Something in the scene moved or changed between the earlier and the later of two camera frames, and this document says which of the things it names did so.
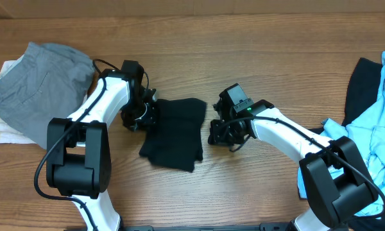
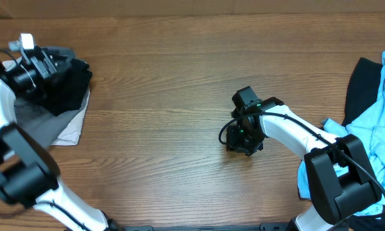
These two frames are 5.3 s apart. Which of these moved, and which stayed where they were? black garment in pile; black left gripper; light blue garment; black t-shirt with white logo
Moved: black left gripper; black t-shirt with white logo
Stayed: black garment in pile; light blue garment
